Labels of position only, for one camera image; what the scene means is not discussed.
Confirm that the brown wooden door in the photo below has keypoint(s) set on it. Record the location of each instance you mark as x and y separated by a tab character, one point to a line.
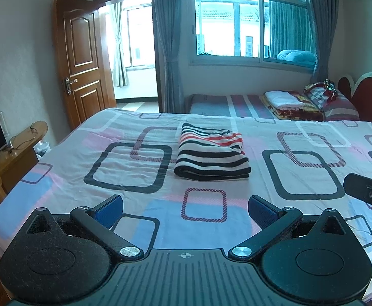
84	63

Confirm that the clear plastic bag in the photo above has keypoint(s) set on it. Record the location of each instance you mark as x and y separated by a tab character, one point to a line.
42	149

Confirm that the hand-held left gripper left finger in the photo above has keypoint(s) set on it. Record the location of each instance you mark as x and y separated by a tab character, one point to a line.
110	209

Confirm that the folded white blanket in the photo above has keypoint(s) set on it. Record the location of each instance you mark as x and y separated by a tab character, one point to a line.
283	98

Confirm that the blue cushion on windowsill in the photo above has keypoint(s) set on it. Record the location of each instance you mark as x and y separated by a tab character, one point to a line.
296	58

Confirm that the bedroom window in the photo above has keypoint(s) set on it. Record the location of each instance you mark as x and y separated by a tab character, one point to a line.
224	22

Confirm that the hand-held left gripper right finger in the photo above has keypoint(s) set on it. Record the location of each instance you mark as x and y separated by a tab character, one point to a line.
263	211

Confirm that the folded red patterned blanket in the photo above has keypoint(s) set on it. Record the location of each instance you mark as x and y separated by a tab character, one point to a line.
300	111

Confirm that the grey curtain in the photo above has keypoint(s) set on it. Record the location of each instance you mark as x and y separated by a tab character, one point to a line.
170	44
323	28

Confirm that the bed with striped sheet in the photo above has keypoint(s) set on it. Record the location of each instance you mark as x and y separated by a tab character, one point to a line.
218	105

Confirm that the colourful shiny bundle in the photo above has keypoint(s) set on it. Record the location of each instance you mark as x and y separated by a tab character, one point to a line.
330	86

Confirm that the white sheer curtain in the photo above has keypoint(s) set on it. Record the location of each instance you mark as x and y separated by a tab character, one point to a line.
119	47

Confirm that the red headboard with white trim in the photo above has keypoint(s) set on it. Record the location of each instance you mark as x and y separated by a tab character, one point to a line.
371	98

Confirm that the striped knit sweater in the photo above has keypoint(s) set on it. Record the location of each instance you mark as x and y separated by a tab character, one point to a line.
211	156

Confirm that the checked striped pillow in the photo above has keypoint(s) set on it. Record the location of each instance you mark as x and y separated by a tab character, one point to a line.
336	108

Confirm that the teal curtain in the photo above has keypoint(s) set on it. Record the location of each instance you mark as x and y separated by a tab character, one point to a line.
288	16

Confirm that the bed with patterned sheet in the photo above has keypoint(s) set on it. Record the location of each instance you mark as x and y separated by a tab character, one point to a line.
77	172

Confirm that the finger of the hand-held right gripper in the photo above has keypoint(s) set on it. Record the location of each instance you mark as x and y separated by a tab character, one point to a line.
361	188

